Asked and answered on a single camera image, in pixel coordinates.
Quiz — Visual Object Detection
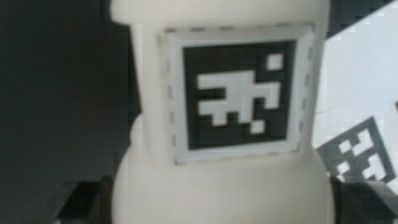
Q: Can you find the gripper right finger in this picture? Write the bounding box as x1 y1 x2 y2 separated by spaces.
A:
330 177 398 224

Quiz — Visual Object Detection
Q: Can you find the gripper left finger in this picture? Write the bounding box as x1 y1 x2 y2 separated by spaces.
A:
51 176 113 224

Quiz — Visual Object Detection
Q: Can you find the white lamp bulb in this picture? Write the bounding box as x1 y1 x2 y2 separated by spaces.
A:
110 0 335 224

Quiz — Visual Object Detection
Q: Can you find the white marker plate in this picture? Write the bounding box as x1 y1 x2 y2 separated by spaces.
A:
312 0 398 185

